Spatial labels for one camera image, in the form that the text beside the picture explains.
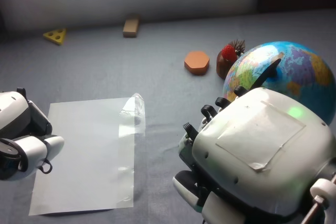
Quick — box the grey table cloth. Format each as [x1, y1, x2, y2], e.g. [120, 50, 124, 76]
[0, 8, 336, 224]

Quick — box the blue desktop globe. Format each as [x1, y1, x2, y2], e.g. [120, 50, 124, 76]
[223, 41, 334, 125]

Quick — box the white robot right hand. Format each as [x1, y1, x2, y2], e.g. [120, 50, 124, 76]
[172, 85, 336, 224]

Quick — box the orange hexagon block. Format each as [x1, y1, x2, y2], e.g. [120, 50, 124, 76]
[183, 50, 211, 76]

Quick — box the wooden rectangular block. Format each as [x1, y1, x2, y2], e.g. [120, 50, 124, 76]
[122, 15, 141, 38]

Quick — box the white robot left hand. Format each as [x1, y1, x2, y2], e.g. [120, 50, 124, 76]
[0, 87, 65, 182]

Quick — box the clear plastic sheet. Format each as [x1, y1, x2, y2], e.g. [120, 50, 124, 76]
[28, 92, 147, 216]

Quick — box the yellow triangle block with holes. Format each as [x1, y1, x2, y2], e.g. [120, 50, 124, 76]
[43, 27, 67, 46]

